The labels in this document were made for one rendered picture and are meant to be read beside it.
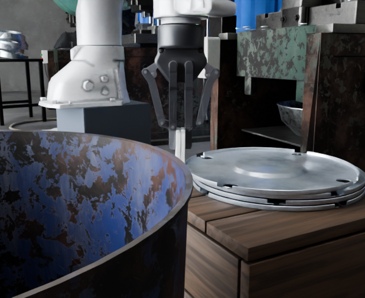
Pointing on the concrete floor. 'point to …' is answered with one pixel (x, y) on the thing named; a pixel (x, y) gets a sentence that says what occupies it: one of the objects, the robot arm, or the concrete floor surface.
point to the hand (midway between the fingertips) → (180, 149)
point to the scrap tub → (82, 216)
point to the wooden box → (284, 249)
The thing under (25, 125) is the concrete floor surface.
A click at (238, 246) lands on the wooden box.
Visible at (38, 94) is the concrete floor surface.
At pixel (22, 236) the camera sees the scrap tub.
